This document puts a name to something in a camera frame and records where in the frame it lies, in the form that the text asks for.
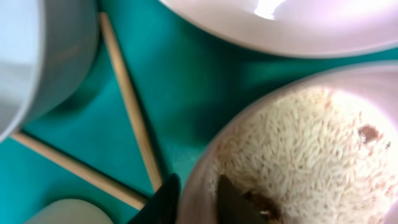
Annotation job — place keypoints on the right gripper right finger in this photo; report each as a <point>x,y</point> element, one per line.
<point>232,207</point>

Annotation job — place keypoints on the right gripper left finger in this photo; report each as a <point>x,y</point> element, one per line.
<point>162,207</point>

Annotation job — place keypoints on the white cup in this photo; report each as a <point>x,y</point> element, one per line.
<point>70,211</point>

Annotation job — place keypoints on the white rice pile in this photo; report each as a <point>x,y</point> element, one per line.
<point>322,155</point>

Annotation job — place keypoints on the small pink bowl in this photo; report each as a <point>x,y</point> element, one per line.
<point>373,82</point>

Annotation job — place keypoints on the grey bowl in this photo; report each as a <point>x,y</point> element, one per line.
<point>47,49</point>

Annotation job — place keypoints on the brown food scrap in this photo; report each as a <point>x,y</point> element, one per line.
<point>266,207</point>

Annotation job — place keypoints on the wooden chopstick with markings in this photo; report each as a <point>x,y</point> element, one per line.
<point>83,171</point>

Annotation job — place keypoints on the teal serving tray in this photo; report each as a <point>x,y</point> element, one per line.
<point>189,85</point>

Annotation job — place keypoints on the large pink plate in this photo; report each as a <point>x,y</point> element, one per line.
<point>296,28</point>

